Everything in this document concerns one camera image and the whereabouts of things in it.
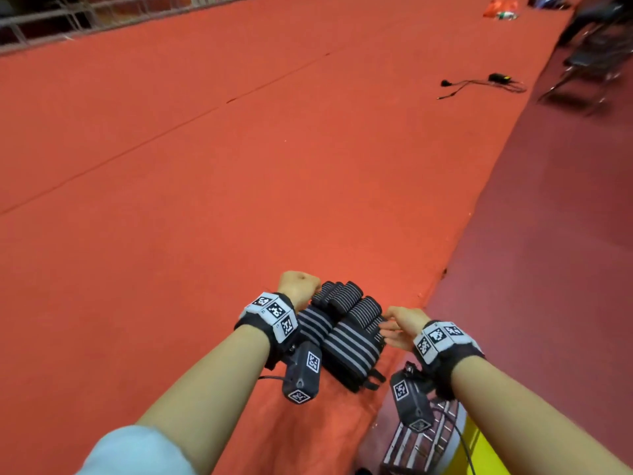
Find person's right hand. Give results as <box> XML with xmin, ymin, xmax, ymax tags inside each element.
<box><xmin>378</xmin><ymin>305</ymin><xmax>433</xmax><ymax>354</ymax></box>

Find person's left hand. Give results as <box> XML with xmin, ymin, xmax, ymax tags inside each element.
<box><xmin>277</xmin><ymin>270</ymin><xmax>322</xmax><ymax>315</ymax></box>

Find stack of striped wraps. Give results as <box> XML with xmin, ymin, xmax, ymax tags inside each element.
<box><xmin>295</xmin><ymin>280</ymin><xmax>389</xmax><ymax>395</ymax></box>

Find yellow plastic bin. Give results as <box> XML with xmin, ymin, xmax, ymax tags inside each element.
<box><xmin>440</xmin><ymin>410</ymin><xmax>514</xmax><ymax>475</ymax></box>

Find person's left forearm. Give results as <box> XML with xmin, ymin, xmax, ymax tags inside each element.
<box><xmin>136</xmin><ymin>326</ymin><xmax>270</xmax><ymax>475</ymax></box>

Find person's right forearm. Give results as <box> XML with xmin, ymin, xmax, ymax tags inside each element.
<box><xmin>450</xmin><ymin>356</ymin><xmax>633</xmax><ymax>475</ymax></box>

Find black wristband with marker tags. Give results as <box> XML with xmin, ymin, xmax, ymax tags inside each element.
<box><xmin>234</xmin><ymin>292</ymin><xmax>303</xmax><ymax>370</ymax></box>
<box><xmin>412</xmin><ymin>319</ymin><xmax>486</xmax><ymax>400</ymax></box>

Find grey metal stand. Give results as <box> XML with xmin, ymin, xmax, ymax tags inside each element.
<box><xmin>380</xmin><ymin>395</ymin><xmax>468</xmax><ymax>475</ymax></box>

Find light blue sleeve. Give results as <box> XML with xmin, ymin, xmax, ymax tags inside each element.
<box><xmin>77</xmin><ymin>425</ymin><xmax>199</xmax><ymax>475</ymax></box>

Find metal folding chair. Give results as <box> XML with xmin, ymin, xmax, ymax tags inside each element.
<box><xmin>539</xmin><ymin>29</ymin><xmax>633</xmax><ymax>117</ymax></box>

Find orange bag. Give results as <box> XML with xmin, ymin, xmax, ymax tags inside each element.
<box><xmin>483</xmin><ymin>0</ymin><xmax>520</xmax><ymax>20</ymax></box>

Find metal railing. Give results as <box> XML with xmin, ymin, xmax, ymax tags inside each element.
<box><xmin>0</xmin><ymin>0</ymin><xmax>263</xmax><ymax>53</ymax></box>

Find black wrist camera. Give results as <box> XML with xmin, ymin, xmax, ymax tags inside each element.
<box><xmin>390</xmin><ymin>363</ymin><xmax>437</xmax><ymax>434</ymax></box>
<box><xmin>282</xmin><ymin>341</ymin><xmax>324</xmax><ymax>406</ymax></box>

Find black cord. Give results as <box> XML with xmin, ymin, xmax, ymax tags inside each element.
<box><xmin>439</xmin><ymin>72</ymin><xmax>528</xmax><ymax>101</ymax></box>

